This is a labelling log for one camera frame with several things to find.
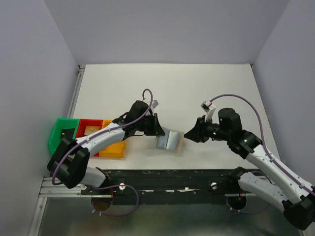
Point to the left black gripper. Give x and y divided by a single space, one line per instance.
156 129

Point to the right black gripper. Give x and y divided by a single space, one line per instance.
198 132

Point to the beige card holder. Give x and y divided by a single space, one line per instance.
173 140

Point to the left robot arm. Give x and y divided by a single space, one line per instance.
69 163

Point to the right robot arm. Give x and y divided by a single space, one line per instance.
291 194

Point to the tan card in red bin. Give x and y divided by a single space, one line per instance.
90 130

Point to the black card in green bin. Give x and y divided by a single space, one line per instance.
68 132

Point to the yellow plastic bin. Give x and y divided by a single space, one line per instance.
116 150

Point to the red plastic bin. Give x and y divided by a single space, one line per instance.
86 122

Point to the green plastic bin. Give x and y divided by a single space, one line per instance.
63 127

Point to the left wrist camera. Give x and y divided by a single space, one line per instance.
154 104

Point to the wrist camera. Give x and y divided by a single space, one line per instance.
209 109
154 104

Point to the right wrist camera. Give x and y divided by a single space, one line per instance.
209 109

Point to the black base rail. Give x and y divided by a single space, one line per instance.
169 187

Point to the aluminium side rail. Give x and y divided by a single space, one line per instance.
76 90

